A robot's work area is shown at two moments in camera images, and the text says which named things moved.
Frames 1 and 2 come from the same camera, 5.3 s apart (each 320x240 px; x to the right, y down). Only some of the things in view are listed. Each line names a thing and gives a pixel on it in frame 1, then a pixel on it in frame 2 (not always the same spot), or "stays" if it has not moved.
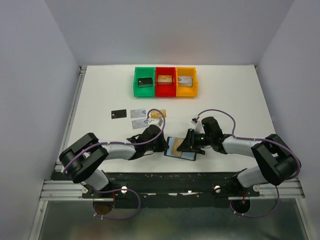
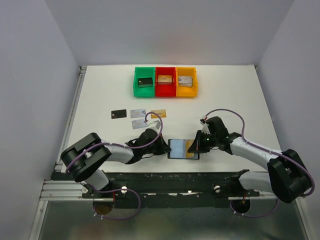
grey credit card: (119, 114) stays
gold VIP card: (177, 141) → (188, 144)
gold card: (156, 114) stays
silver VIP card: (138, 124) stays
